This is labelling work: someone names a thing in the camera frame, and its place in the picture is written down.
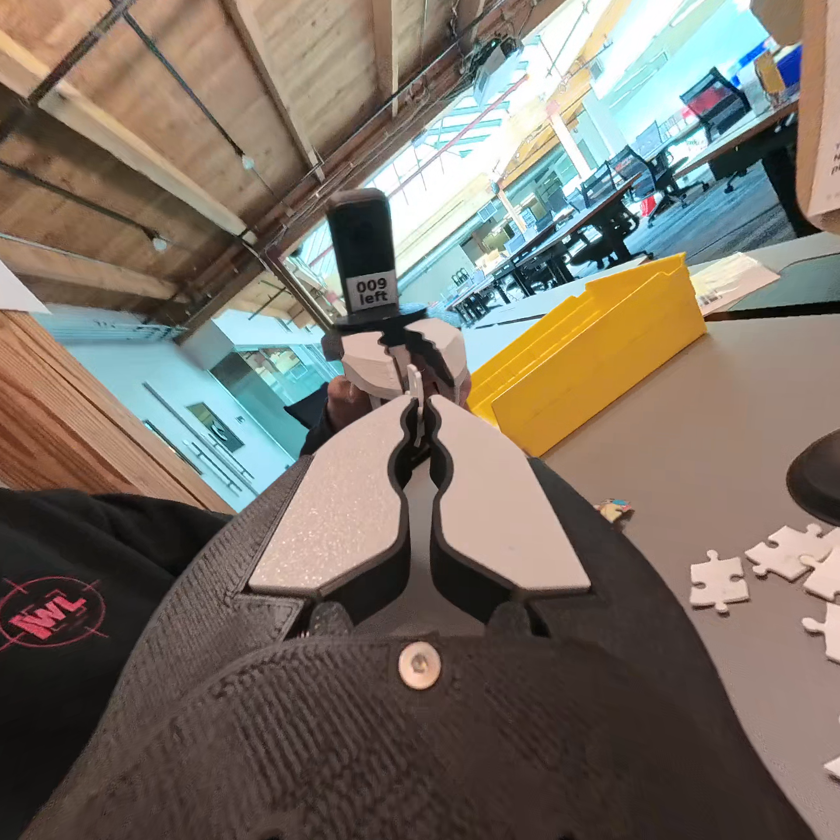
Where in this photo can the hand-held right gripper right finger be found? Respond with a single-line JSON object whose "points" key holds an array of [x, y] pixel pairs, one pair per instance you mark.
{"points": [[499, 518]]}

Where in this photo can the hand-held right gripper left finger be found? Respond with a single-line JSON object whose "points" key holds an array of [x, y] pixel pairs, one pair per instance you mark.
{"points": [[334, 512]]}

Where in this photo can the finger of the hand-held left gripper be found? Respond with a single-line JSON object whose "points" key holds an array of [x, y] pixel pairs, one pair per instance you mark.
{"points": [[367, 361], [446, 344]]}

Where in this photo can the white puzzle piece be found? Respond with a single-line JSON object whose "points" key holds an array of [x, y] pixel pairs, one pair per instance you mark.
{"points": [[413, 380]]}

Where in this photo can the colourful assembled puzzle section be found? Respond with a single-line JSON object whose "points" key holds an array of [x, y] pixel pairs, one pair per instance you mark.
{"points": [[613, 510]]}

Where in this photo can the yellow plastic bin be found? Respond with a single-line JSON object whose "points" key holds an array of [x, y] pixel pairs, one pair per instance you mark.
{"points": [[590, 367]]}

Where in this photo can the pile of white puzzle pieces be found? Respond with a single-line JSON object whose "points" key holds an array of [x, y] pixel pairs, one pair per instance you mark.
{"points": [[718, 581]]}

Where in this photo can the person's left hand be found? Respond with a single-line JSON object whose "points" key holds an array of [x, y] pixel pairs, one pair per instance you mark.
{"points": [[344, 403]]}

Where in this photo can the long dark office desk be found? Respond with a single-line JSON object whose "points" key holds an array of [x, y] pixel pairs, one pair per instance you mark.
{"points": [[571, 229]]}

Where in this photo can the grey ceiling unit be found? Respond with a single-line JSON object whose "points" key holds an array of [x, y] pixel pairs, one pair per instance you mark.
{"points": [[499, 69]]}

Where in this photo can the white barcode paper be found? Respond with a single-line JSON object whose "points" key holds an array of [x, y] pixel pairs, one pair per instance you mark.
{"points": [[728, 282]]}

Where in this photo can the black round stand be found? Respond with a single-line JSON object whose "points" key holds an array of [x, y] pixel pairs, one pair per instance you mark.
{"points": [[817, 479]]}

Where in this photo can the wooden office desk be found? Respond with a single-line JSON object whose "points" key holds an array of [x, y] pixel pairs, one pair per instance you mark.
{"points": [[741, 141]]}

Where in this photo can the black desk pad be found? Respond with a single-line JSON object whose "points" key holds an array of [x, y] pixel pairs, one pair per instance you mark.
{"points": [[800, 282]]}

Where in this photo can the blue storage bin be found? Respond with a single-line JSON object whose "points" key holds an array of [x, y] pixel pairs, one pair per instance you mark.
{"points": [[789, 65]]}

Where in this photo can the wooden instruction board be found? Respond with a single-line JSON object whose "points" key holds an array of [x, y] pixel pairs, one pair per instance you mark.
{"points": [[820, 98]]}

